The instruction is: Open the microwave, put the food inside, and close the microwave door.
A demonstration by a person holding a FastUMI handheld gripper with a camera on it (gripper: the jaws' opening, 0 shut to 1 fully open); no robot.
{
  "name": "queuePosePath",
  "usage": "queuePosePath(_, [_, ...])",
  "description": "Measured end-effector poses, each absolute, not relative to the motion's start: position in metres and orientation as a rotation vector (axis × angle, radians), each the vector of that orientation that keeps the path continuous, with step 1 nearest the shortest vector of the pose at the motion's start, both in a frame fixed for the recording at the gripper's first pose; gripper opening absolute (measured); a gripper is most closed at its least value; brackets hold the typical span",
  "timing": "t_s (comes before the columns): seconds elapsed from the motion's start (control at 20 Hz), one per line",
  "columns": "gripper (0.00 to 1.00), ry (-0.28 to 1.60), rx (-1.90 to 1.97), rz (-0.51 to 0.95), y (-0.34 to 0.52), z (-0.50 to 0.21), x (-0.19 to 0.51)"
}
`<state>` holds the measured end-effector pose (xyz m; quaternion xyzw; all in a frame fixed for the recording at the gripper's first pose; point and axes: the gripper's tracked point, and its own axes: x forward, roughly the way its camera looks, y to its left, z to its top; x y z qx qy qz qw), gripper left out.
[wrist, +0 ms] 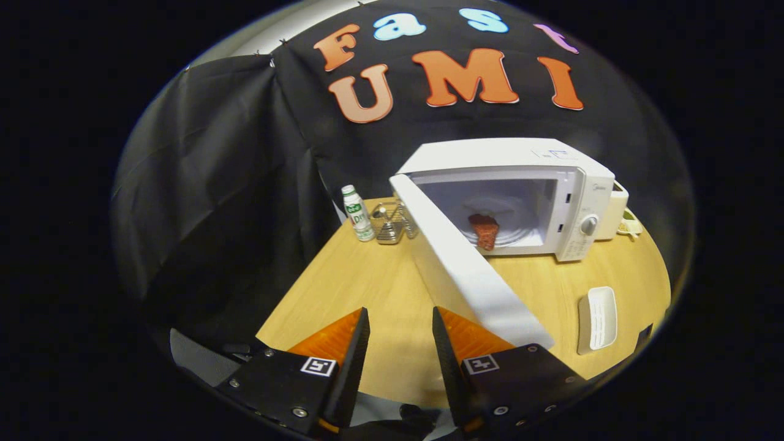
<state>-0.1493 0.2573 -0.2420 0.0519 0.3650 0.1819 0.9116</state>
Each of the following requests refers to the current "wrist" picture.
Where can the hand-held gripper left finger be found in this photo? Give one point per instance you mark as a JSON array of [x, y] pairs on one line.
[[352, 367]]

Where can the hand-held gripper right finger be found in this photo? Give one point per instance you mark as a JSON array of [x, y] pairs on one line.
[[450, 373]]

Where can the red meat strip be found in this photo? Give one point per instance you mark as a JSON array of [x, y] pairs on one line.
[[485, 231]]

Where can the white microwave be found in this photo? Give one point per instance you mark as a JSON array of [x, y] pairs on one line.
[[490, 153]]

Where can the white bottle with green label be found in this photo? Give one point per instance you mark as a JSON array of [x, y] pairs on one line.
[[358, 214]]

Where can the small white ribbed dish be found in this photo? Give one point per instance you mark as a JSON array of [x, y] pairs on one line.
[[597, 318]]

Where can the dark flat device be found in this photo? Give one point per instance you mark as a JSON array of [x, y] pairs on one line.
[[643, 337]]

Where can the black backdrop cloth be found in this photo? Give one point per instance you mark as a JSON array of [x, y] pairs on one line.
[[214, 184]]

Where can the white divided tray of beans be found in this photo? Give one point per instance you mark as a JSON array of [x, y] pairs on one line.
[[629, 228]]

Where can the cream white toaster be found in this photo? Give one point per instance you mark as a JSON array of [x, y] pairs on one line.
[[612, 208]]

